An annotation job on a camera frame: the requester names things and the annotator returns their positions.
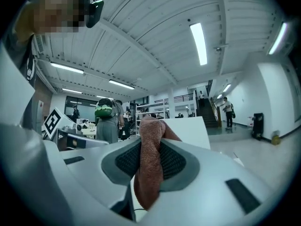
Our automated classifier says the black staircase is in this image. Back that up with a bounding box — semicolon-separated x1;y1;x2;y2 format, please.
197;79;222;128

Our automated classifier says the green black backpack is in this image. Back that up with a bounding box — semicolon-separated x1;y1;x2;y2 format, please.
95;97;115;119

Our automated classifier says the white board panel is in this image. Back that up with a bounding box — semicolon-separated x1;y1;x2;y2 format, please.
162;116;211;150

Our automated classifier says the person's gray shirt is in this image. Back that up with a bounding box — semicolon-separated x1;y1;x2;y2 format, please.
4;29;39;129

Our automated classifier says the black mezzanine railing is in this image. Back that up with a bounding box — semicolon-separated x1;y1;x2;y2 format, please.
154;93;196;104

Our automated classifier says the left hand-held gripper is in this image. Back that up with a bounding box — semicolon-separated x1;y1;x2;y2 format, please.
43;106;110;152

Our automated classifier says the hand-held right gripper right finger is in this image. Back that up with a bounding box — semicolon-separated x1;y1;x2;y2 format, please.
137;138;275;226

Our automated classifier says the long ceiling light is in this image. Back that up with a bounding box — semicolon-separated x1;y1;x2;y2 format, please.
268;22;288;55
108;79;135;90
61;88;83;95
49;62;85;75
189;22;208;66

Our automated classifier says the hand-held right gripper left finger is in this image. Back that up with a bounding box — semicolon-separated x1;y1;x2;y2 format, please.
59;137;142;208

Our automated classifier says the black head-mounted camera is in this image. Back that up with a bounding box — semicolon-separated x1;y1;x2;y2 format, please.
85;0;105;29

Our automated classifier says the person's head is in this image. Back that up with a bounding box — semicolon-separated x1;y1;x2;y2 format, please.
14;0;91;42

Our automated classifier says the reddish brown cloth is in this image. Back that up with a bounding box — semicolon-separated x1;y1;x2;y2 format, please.
133;115;183;210

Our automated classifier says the white shelf rack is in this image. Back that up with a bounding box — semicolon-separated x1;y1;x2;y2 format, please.
135;102;170;136

